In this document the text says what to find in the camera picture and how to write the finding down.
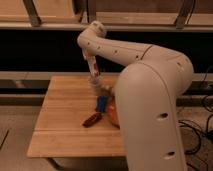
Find blue rectangular block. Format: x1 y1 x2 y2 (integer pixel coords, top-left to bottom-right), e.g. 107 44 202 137
96 96 107 113

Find orange ceramic cup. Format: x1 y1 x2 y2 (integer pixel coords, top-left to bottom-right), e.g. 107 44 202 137
106 99 119 127

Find wooden table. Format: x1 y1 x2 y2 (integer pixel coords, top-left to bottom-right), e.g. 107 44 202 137
27 75 124 158

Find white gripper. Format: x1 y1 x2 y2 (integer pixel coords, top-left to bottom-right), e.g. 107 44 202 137
82 50 103 96

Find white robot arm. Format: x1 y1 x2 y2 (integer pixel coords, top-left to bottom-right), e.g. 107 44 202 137
77 21 194 171

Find black floor cables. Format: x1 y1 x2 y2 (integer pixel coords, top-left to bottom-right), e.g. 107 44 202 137
178 66 213 171

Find dark red brown object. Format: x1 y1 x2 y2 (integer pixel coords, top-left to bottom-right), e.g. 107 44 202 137
83 112 102 128

